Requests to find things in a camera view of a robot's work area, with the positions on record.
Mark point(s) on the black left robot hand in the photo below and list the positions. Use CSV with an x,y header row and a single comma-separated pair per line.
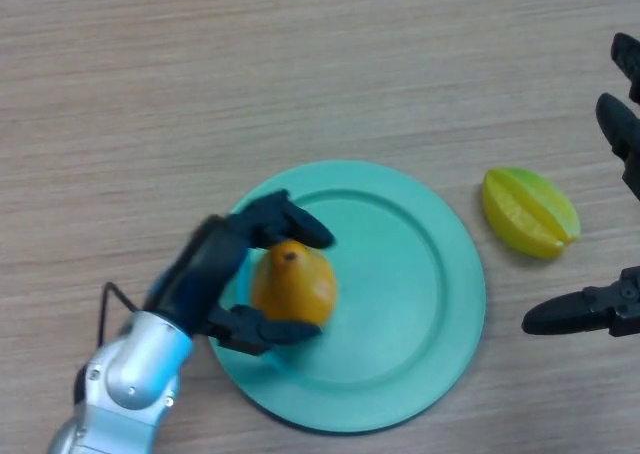
x,y
200,274

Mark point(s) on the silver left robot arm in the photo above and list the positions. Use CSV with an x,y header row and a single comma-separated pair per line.
x,y
130,374

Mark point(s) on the yellow-green starfruit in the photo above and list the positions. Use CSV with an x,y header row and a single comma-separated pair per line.
x,y
527,211

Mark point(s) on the yellow pear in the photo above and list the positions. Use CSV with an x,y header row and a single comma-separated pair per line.
x,y
300,289

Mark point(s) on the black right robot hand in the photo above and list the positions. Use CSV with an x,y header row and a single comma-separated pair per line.
x,y
617,124

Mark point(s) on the green round plate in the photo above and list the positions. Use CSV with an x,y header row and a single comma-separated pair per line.
x,y
395,294

